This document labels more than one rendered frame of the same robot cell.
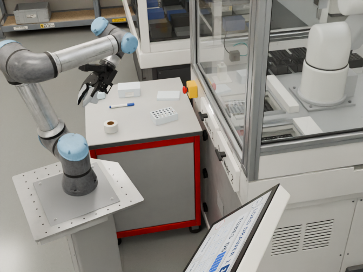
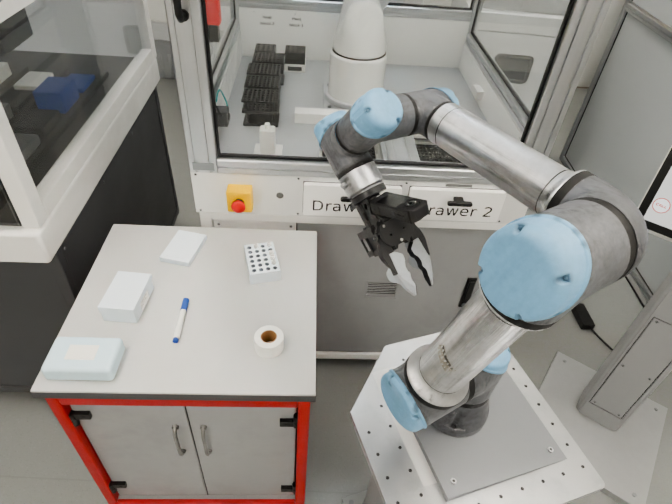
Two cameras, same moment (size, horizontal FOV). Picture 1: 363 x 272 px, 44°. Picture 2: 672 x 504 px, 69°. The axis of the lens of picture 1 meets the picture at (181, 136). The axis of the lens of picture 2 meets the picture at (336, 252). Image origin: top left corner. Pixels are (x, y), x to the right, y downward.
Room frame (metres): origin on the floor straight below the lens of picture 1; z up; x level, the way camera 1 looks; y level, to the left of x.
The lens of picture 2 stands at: (1.75, 1.07, 1.73)
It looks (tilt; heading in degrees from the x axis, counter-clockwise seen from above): 42 degrees down; 275
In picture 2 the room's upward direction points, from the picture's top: 5 degrees clockwise
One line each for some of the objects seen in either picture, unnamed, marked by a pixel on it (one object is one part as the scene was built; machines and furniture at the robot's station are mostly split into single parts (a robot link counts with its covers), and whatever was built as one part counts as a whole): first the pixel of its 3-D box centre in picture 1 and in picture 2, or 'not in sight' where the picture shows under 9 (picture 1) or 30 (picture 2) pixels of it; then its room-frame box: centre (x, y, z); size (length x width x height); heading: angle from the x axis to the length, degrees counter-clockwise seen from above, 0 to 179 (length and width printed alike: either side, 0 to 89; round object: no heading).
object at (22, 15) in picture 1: (33, 13); not in sight; (5.55, 1.77, 0.22); 0.40 x 0.30 x 0.17; 97
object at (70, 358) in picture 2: (96, 90); (84, 358); (2.35, 0.48, 0.78); 0.15 x 0.10 x 0.04; 9
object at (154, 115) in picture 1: (163, 115); (262, 262); (2.04, 0.09, 0.78); 0.12 x 0.08 x 0.04; 114
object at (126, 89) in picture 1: (129, 89); (127, 296); (2.34, 0.29, 0.79); 0.13 x 0.09 x 0.05; 95
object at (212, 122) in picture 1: (209, 121); (351, 200); (1.82, -0.13, 0.87); 0.29 x 0.02 x 0.11; 10
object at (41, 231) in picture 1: (77, 197); (450, 430); (1.50, 0.46, 0.70); 0.45 x 0.44 x 0.12; 117
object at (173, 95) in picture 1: (168, 95); (183, 247); (2.28, 0.06, 0.77); 0.13 x 0.09 x 0.02; 87
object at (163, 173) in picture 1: (143, 162); (213, 378); (2.17, 0.23, 0.38); 0.62 x 0.58 x 0.76; 10
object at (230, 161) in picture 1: (227, 160); (454, 204); (1.51, -0.19, 0.87); 0.29 x 0.02 x 0.11; 10
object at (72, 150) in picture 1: (73, 153); (472, 361); (1.51, 0.44, 0.94); 0.13 x 0.12 x 0.14; 41
